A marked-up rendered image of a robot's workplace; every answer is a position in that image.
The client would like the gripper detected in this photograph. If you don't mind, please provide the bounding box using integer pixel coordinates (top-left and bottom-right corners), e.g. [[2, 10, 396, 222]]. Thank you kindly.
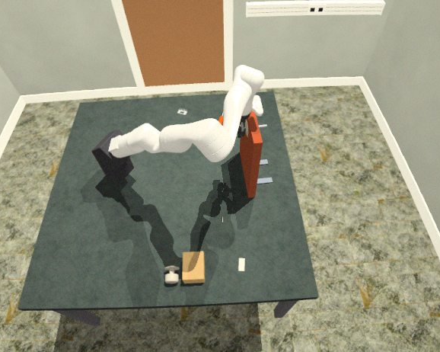
[[237, 112, 251, 138]]

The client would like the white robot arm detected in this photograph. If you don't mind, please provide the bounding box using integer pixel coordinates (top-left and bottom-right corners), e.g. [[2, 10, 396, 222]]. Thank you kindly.
[[108, 65, 264, 162]]

